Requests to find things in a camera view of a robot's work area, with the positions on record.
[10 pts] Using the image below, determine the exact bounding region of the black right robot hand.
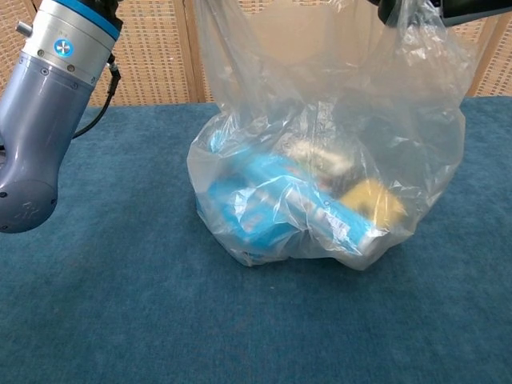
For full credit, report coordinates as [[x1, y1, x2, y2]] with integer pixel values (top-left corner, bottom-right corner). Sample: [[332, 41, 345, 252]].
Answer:
[[378, 0, 512, 28]]

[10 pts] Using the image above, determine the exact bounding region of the clear plastic shopping bag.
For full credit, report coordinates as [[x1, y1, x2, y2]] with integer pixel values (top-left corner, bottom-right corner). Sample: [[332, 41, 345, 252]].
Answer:
[[186, 0, 479, 272]]

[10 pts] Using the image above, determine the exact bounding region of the silver foil packet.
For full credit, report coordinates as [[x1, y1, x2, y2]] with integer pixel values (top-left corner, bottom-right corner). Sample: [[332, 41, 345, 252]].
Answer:
[[285, 139, 354, 182]]

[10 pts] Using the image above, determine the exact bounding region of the blue cylindrical can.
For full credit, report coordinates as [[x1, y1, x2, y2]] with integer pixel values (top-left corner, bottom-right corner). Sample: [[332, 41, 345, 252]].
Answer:
[[207, 130, 386, 256]]

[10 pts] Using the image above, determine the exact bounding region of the blue cardboard box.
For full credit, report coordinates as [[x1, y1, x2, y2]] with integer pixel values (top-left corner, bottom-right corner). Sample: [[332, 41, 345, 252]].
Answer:
[[195, 179, 305, 265]]

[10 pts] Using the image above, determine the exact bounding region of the woven rattan folding screen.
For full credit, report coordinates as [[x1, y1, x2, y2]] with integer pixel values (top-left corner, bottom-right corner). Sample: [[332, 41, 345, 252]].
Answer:
[[0, 0, 512, 108]]

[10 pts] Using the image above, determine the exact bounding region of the teal velvet tablecloth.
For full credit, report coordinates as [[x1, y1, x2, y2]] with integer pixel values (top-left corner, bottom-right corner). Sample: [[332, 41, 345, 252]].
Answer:
[[0, 98, 512, 384]]

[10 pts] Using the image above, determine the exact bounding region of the yellow ring-shaped roll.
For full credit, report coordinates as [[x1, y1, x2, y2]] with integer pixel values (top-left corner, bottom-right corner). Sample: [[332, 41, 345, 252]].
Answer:
[[338, 178, 406, 228]]

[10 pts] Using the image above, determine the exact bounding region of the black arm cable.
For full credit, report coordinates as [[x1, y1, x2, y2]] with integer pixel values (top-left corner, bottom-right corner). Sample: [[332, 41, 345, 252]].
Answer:
[[71, 54, 122, 140]]

